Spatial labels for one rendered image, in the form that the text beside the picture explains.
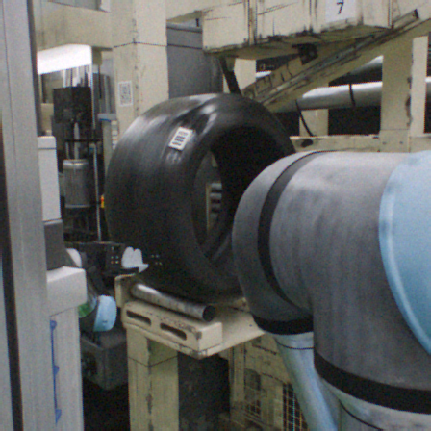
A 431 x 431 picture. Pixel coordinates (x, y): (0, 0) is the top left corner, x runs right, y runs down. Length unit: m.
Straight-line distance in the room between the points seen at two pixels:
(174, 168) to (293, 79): 0.61
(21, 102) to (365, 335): 0.27
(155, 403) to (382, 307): 1.69
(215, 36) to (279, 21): 0.26
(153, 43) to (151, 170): 0.55
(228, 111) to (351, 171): 1.14
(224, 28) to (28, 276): 1.49
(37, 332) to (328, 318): 0.22
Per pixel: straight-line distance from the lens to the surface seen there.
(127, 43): 1.78
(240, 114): 1.48
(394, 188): 0.30
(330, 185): 0.33
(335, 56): 1.71
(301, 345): 0.46
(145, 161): 1.39
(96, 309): 1.21
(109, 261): 1.35
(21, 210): 0.41
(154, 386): 1.93
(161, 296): 1.61
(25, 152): 0.41
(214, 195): 2.06
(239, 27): 1.79
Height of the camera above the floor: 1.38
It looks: 8 degrees down
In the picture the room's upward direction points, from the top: 1 degrees counter-clockwise
